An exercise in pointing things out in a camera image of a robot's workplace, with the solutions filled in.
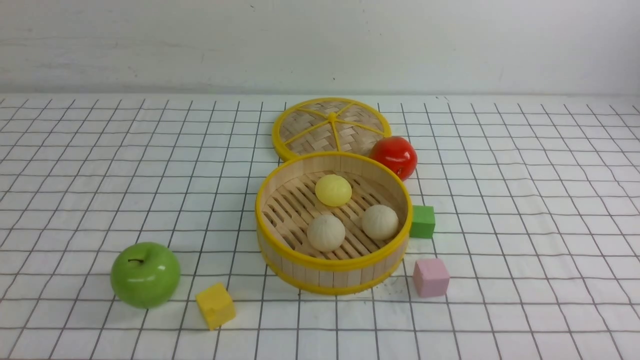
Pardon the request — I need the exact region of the yellow bun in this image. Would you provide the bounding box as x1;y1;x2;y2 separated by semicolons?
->
314;174;352;207

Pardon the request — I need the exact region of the beige bun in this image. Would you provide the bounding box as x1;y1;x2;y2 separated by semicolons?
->
306;214;346;253
361;203;399;241

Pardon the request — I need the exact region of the bamboo steamer tray yellow rim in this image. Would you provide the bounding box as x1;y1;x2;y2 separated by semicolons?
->
254;152;414;296

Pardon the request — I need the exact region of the woven bamboo steamer lid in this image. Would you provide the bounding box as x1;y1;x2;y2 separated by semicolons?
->
270;97;393;162

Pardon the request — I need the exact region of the red tomato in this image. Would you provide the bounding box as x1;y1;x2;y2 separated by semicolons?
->
368;136;418;182

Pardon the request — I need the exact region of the green cube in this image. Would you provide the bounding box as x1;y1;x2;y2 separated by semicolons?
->
409;205;435;239

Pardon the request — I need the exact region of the pink cube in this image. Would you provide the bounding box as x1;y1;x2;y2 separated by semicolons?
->
413;258;450;298

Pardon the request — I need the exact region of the yellow cube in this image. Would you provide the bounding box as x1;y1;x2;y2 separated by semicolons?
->
195;282;236;331

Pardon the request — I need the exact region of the green apple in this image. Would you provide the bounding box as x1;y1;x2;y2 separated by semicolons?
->
110;242;181;309

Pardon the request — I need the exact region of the white checkered tablecloth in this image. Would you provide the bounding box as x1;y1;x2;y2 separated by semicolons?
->
0;94;640;360

